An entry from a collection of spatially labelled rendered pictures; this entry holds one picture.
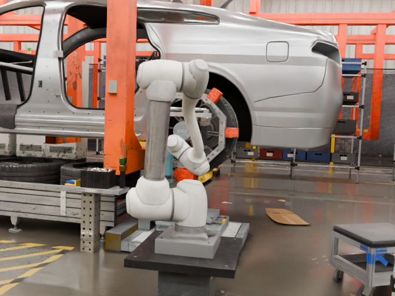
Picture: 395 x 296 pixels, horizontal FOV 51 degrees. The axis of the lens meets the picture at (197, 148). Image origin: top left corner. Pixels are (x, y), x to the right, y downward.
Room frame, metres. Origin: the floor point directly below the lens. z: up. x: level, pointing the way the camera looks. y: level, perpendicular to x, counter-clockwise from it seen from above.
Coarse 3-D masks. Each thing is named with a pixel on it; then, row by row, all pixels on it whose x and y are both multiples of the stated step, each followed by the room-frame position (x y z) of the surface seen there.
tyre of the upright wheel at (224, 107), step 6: (210, 90) 3.04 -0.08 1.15; (216, 102) 3.01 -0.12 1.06; (222, 102) 3.00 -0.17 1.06; (228, 102) 3.18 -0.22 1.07; (222, 108) 3.00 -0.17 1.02; (228, 108) 2.99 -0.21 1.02; (228, 114) 2.99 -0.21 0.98; (234, 114) 3.11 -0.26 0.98; (228, 120) 2.99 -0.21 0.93; (234, 120) 3.00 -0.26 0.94; (228, 126) 2.98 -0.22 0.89; (234, 126) 2.99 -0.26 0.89; (228, 138) 2.98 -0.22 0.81; (234, 138) 2.99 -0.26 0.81; (228, 144) 2.99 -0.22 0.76; (234, 144) 3.08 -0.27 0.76; (228, 150) 2.99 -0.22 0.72; (216, 156) 3.00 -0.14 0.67; (222, 156) 2.99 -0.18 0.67; (228, 156) 3.11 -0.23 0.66; (210, 162) 3.01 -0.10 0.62; (216, 162) 3.00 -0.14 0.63; (222, 162) 3.06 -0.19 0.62; (174, 168) 3.08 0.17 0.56; (210, 168) 3.01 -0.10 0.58
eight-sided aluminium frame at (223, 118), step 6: (180, 96) 2.98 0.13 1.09; (204, 96) 2.94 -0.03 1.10; (210, 102) 2.93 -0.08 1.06; (216, 108) 2.92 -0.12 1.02; (222, 114) 2.91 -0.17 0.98; (222, 120) 2.91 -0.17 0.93; (222, 126) 2.91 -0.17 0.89; (222, 132) 2.91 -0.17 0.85; (222, 138) 2.91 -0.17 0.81; (222, 144) 2.91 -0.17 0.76; (216, 150) 2.93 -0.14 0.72; (222, 150) 2.96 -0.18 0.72; (210, 156) 2.93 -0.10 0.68; (174, 162) 2.99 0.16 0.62; (180, 162) 2.98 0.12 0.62
